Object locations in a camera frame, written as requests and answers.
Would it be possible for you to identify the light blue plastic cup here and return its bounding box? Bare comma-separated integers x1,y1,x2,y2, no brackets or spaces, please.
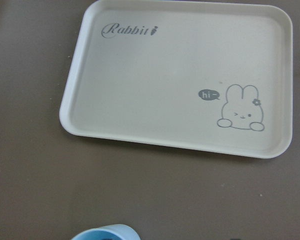
72,224,141,240

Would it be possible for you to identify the cream rabbit tray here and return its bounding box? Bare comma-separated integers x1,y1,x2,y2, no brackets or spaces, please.
59,0,293,159

